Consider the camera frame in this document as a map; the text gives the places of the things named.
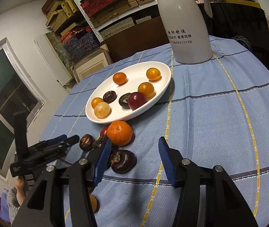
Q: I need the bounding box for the mandarin with stem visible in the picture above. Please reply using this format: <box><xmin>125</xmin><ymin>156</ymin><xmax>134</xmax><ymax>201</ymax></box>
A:
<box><xmin>89</xmin><ymin>195</ymin><xmax>100</xmax><ymax>213</ymax></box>

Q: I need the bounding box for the dark water chestnut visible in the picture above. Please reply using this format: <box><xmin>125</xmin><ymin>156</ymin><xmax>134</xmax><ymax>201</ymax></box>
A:
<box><xmin>103</xmin><ymin>91</ymin><xmax>117</xmax><ymax>103</ymax></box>
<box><xmin>92</xmin><ymin>136</ymin><xmax>108</xmax><ymax>149</ymax></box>
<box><xmin>119</xmin><ymin>93</ymin><xmax>131</xmax><ymax>109</ymax></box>
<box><xmin>106</xmin><ymin>145</ymin><xmax>119</xmax><ymax>170</ymax></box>
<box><xmin>111</xmin><ymin>150</ymin><xmax>137</xmax><ymax>174</ymax></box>
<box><xmin>79</xmin><ymin>134</ymin><xmax>95</xmax><ymax>152</ymax></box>

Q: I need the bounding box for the small red cherry tomato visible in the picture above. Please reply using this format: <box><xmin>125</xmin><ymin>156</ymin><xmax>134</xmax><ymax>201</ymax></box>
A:
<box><xmin>100</xmin><ymin>126</ymin><xmax>108</xmax><ymax>137</ymax></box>

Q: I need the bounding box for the pale yellow round fruit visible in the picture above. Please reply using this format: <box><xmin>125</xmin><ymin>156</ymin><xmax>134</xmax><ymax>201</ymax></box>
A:
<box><xmin>94</xmin><ymin>102</ymin><xmax>111</xmax><ymax>118</ymax></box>

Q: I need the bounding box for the small orange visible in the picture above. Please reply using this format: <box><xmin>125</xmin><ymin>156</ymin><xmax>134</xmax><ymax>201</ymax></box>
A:
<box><xmin>91</xmin><ymin>97</ymin><xmax>103</xmax><ymax>109</ymax></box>
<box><xmin>146</xmin><ymin>68</ymin><xmax>161</xmax><ymax>82</ymax></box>

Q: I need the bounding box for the dark red plum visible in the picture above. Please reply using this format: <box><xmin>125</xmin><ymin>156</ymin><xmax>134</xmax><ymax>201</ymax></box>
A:
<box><xmin>128</xmin><ymin>92</ymin><xmax>148</xmax><ymax>110</ymax></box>

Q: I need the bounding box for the grey knitted sleeve forearm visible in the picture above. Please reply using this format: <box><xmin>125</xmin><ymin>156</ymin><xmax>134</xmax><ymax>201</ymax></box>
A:
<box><xmin>7</xmin><ymin>187</ymin><xmax>22</xmax><ymax>224</ymax></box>

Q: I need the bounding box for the person's left hand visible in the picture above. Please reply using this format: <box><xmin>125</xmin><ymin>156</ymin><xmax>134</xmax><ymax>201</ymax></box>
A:
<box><xmin>15</xmin><ymin>176</ymin><xmax>26</xmax><ymax>205</ymax></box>

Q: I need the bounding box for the blue checked tablecloth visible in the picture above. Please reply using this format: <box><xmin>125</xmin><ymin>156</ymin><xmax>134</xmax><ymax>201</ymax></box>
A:
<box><xmin>28</xmin><ymin>37</ymin><xmax>269</xmax><ymax>226</ymax></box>

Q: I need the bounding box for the white leaning panel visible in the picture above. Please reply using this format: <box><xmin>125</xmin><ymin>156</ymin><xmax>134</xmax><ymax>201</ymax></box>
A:
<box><xmin>34</xmin><ymin>34</ymin><xmax>73</xmax><ymax>89</ymax></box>

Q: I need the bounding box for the white oval plate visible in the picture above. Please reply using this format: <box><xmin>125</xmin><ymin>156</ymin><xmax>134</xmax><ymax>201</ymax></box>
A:
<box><xmin>85</xmin><ymin>61</ymin><xmax>171</xmax><ymax>124</ymax></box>

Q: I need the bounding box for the dark brown board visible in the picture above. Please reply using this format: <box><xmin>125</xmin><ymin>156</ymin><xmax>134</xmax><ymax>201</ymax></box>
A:
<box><xmin>101</xmin><ymin>17</ymin><xmax>169</xmax><ymax>63</ymax></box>

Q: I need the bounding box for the white thermos jug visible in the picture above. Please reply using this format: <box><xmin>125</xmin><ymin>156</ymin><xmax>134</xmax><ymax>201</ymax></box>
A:
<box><xmin>157</xmin><ymin>0</ymin><xmax>212</xmax><ymax>64</ymax></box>

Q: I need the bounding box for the white metal shelf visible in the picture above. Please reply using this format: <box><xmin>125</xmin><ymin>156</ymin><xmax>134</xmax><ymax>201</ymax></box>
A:
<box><xmin>42</xmin><ymin>0</ymin><xmax>263</xmax><ymax>43</ymax></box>

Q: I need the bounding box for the window with white frame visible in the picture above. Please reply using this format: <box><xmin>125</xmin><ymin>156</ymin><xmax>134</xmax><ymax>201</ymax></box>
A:
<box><xmin>0</xmin><ymin>38</ymin><xmax>45</xmax><ymax>178</ymax></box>

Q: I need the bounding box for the cardboard box with frame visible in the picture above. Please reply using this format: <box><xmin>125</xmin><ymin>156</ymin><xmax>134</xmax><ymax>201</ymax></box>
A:
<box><xmin>72</xmin><ymin>44</ymin><xmax>112</xmax><ymax>84</ymax></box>

